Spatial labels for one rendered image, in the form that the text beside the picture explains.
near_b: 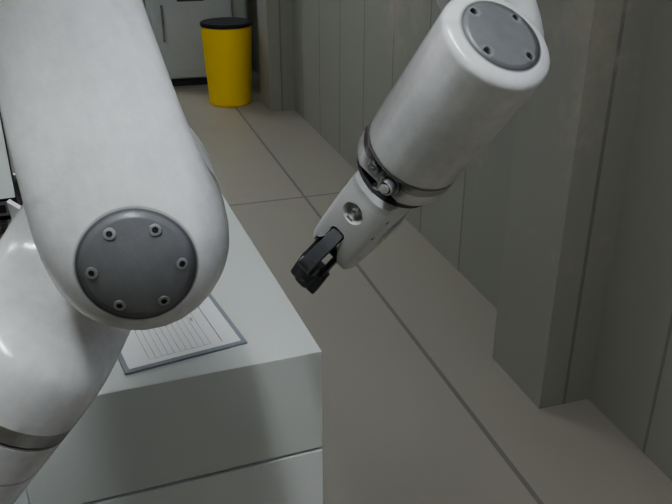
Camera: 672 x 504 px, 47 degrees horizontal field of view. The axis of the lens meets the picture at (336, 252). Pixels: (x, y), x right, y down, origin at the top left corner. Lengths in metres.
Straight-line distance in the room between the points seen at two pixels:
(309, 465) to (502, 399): 1.56
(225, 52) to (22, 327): 5.08
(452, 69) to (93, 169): 0.24
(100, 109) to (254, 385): 0.52
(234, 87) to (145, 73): 5.19
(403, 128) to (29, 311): 0.30
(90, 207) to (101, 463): 0.53
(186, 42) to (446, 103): 5.78
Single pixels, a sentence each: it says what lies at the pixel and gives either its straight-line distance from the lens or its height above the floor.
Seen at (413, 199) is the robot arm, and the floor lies 1.24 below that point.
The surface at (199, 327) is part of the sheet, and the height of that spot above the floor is 0.97.
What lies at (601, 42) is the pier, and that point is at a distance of 2.11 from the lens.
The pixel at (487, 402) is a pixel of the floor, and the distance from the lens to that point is 2.52.
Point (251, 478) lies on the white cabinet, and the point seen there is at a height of 0.80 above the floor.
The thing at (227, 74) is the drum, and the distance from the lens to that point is 5.65.
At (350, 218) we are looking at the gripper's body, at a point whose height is 1.21.
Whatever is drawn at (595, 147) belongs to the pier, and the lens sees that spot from 2.19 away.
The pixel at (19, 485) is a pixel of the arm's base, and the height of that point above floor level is 1.07.
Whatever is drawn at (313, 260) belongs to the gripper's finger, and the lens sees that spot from 0.67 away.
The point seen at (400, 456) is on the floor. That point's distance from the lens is 2.29.
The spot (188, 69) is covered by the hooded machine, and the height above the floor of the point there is 0.14.
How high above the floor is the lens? 1.47
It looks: 26 degrees down
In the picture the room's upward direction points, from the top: straight up
